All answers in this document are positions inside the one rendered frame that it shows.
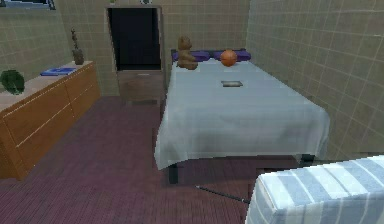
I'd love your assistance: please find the bed with pale grey sheet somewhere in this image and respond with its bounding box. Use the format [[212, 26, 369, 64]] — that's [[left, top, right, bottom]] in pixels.
[[153, 48, 331, 185]]

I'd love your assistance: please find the small grey flat device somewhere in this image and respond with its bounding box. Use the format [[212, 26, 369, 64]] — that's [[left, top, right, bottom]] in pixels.
[[220, 80, 244, 88]]

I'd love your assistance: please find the purple pillow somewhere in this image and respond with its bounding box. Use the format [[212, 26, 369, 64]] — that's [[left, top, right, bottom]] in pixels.
[[213, 49, 252, 62], [172, 50, 211, 63]]

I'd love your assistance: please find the brown teddy bear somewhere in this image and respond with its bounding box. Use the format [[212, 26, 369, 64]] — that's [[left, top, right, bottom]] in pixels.
[[176, 35, 199, 71]]

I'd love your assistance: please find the orange basketball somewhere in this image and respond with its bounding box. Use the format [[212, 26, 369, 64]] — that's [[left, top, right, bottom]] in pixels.
[[220, 49, 238, 68]]

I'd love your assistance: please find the tall brown open-front cabinet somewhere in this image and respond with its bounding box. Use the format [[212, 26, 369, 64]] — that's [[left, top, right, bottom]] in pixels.
[[105, 4, 167, 105]]

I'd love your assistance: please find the thin black rod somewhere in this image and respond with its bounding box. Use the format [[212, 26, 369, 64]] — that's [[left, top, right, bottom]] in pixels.
[[195, 185, 250, 204]]

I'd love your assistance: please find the brown vase with twig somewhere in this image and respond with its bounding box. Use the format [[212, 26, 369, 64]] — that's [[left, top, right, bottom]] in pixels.
[[70, 28, 85, 66]]

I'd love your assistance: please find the blue book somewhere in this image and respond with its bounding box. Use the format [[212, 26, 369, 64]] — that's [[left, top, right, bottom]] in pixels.
[[40, 67, 78, 77]]

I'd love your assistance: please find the brown wooden chest of drawers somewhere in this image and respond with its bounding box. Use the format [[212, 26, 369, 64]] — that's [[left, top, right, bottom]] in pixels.
[[0, 60, 101, 181]]

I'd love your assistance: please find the blue white striped bed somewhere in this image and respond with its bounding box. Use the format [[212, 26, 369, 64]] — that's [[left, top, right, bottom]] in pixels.
[[244, 154, 384, 224]]

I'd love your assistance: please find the dark green round plant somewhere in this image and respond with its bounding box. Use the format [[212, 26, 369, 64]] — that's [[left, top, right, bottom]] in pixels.
[[0, 69, 26, 96]]

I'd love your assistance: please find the dark framed window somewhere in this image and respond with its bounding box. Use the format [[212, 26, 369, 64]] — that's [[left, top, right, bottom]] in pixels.
[[0, 0, 57, 11]]

